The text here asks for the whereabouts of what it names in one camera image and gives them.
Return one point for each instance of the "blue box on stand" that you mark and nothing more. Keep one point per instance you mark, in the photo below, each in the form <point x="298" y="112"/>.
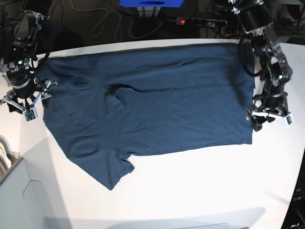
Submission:
<point x="151" y="3"/>

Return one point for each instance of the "grey bin at left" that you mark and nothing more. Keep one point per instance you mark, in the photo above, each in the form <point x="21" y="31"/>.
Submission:
<point x="30" y="195"/>

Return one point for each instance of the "dark blue T-shirt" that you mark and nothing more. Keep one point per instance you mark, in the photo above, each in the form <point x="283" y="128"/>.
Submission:
<point x="109" y="106"/>

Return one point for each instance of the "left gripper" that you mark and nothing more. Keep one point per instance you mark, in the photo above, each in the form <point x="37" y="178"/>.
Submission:
<point x="270" y="107"/>

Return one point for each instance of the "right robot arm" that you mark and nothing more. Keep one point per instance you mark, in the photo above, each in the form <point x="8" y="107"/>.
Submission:
<point x="21" y="67"/>

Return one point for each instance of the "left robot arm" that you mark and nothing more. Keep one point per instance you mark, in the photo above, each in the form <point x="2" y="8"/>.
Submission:
<point x="257" y="22"/>

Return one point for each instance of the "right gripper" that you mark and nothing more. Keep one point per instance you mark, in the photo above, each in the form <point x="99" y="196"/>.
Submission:
<point x="24" y="100"/>

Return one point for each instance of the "white power strip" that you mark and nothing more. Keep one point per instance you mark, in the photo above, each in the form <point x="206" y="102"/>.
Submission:
<point x="201" y="22"/>

